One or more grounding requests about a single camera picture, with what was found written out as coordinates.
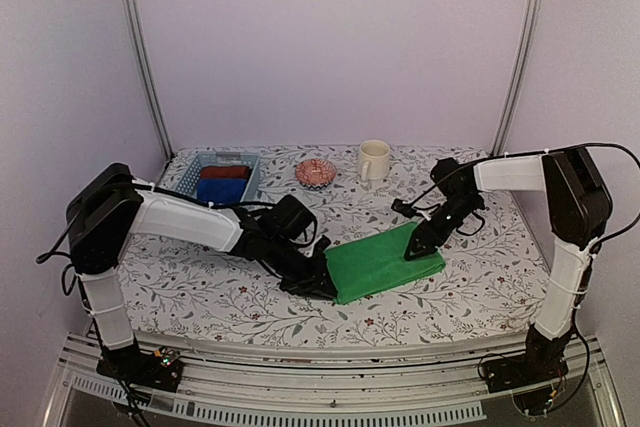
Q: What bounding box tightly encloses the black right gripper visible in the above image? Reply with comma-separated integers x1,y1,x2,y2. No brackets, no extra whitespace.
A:
405,194,482,260

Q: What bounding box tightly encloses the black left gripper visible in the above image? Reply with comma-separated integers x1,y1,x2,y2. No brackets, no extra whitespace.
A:
266,236,339,301

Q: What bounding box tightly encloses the green microfibre towel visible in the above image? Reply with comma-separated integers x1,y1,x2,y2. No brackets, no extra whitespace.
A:
325,222,445,305

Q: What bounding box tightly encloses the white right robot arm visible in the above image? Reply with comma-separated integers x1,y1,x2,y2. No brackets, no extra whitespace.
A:
404,146,613,341

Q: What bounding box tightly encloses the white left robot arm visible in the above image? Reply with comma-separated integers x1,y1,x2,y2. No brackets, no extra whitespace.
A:
66,163,337,381

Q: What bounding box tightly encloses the blue rolled towel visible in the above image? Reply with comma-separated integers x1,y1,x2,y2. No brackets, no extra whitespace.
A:
196,178,247,204

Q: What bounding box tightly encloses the red patterned small bowl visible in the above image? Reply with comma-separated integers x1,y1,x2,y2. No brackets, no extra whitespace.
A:
295,158,337,190

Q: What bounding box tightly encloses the red rolled towel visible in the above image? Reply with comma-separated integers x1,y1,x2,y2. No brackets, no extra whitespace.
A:
200,165,252,180

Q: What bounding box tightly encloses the cream ceramic mug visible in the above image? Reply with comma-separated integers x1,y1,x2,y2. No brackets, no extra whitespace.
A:
358,140,391,182

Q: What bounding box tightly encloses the light blue plastic basket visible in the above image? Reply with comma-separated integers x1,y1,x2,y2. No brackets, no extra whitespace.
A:
171,151,261,205

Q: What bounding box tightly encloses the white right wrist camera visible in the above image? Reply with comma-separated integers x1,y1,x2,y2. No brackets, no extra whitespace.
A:
391,199,438,219

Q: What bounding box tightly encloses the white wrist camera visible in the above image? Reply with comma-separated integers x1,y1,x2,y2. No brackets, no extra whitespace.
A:
308,235,331,257
391,199,438,219

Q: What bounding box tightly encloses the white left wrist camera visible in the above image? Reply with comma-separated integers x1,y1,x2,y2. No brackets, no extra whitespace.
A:
308,235,331,257

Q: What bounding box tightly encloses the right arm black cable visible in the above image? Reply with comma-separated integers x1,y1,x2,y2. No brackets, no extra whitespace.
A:
394,142,640,388

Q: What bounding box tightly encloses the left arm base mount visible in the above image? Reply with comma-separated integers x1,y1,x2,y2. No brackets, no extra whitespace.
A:
96,340,184,393

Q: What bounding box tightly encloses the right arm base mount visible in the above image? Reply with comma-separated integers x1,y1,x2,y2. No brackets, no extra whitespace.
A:
478,324,574,393

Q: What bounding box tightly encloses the aluminium front rail frame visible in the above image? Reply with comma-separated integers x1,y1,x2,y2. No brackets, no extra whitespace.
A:
44,331,626,427

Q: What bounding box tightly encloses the aluminium right corner post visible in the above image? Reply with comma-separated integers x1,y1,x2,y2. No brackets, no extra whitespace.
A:
490,0,542,156

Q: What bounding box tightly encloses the aluminium corner post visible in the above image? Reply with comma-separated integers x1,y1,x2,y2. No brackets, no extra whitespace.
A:
490,0,542,156
122,0,174,162

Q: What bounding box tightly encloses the aluminium left corner post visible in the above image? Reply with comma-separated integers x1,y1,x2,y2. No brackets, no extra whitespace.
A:
122,0,174,162

